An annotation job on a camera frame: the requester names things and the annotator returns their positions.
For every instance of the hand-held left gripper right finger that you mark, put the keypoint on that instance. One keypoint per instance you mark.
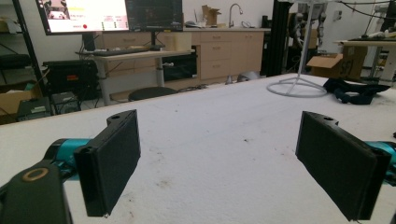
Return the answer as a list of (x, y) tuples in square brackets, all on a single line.
[(339, 165)]

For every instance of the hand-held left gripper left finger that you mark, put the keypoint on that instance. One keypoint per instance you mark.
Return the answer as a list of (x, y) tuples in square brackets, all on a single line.
[(109, 161)]

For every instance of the grey power supply unit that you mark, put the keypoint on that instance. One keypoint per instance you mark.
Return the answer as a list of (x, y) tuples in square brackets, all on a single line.
[(65, 102), (32, 109)]

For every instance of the black round stool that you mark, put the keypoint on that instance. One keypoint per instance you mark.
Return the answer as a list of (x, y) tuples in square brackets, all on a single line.
[(151, 92)]

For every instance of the black computer tower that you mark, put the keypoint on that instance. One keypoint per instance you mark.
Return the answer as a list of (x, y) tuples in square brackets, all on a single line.
[(68, 77)]

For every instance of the large open cardboard box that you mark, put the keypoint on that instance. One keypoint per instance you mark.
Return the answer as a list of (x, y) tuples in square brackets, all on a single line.
[(339, 67)]

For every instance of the white-legged wooden desk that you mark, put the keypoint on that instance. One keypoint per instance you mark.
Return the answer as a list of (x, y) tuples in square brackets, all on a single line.
[(140, 56)]

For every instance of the black keyboard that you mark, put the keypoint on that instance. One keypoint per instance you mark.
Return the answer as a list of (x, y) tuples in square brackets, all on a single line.
[(121, 51)]

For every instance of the white foam mat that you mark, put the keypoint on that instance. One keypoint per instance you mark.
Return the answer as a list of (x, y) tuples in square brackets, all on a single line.
[(218, 140)]

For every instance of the cardboard box with papers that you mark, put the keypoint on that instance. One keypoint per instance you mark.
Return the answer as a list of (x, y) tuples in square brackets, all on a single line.
[(12, 102)]

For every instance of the black appliance under desk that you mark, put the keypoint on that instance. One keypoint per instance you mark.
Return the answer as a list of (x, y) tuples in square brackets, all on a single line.
[(179, 67)]

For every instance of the wooden side table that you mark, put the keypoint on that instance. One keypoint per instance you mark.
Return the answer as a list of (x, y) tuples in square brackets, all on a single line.
[(367, 43)]

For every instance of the monitor with white screen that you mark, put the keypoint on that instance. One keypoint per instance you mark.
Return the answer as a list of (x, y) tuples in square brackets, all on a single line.
[(93, 15)]

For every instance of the grey robot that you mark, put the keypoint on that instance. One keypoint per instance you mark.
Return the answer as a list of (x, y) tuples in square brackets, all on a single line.
[(320, 18)]

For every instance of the monitor with dark screen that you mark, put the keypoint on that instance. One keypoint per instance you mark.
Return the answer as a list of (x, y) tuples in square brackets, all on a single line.
[(155, 14)]

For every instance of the light wooden cabinet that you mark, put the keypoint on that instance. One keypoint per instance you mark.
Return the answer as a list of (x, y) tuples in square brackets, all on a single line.
[(227, 53)]

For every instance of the small open cardboard box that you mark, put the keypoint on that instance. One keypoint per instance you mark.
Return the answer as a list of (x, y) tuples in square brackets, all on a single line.
[(211, 15)]

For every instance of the silver faucet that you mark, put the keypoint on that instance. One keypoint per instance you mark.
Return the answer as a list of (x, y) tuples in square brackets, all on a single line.
[(231, 15)]

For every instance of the black metal frame post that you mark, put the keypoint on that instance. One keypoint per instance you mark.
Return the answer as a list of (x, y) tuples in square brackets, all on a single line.
[(275, 37)]

